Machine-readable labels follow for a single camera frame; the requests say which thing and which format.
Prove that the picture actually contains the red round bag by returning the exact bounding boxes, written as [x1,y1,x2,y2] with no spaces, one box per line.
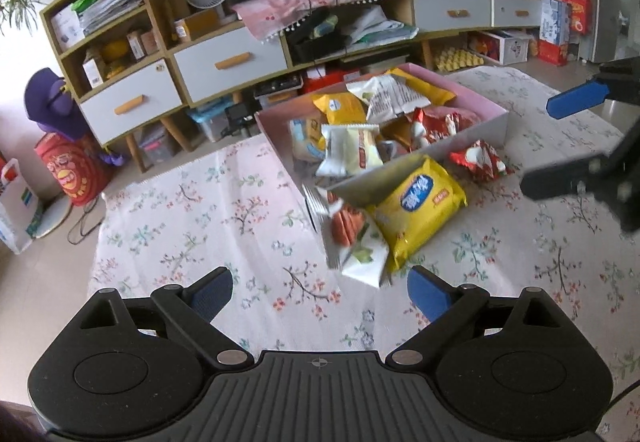
[35,132,114,206]

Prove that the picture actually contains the pink cardboard box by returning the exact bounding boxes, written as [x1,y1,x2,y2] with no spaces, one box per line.
[254,62,511,208]

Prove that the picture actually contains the wooden white drawer cabinet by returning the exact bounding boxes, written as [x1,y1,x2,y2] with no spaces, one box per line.
[40,0,540,171]

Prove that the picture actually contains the cream red-label bread packet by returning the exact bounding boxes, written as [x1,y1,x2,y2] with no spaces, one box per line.
[316,124,383,179]

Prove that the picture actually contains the plain yellow snack bag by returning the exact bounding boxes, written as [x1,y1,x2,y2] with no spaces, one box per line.
[386,67,456,106]

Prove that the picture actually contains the white bag with red print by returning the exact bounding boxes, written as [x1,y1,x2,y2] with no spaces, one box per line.
[302,184,390,288]

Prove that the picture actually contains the yellow sandwich cake packet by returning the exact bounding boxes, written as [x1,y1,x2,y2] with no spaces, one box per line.
[311,92,367,126]

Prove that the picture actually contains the blue white milk carton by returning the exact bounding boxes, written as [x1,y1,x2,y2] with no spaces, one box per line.
[538,0,572,66]

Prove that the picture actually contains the clear blue-label bread packet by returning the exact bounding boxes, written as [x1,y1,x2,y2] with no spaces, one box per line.
[288,116,324,162]

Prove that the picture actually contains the yellow blue-label biscuit bag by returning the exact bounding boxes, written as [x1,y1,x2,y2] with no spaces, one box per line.
[367,157,468,273]

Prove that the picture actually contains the black bag on shelf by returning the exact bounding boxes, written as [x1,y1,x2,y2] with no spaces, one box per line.
[286,8,346,64]

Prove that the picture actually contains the white green nut bag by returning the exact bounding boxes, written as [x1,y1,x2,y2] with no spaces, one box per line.
[346,75,432,124]

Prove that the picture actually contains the yellow egg tray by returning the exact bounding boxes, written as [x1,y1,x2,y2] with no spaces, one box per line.
[434,48,485,72]

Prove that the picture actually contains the floral table cloth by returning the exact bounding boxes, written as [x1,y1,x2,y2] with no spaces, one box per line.
[86,65,640,438]

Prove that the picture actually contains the purple plush toy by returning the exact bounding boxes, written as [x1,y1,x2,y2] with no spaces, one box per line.
[22,67,129,168]

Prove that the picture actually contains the red white candy packet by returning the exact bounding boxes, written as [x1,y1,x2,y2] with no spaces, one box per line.
[410,105,482,150]

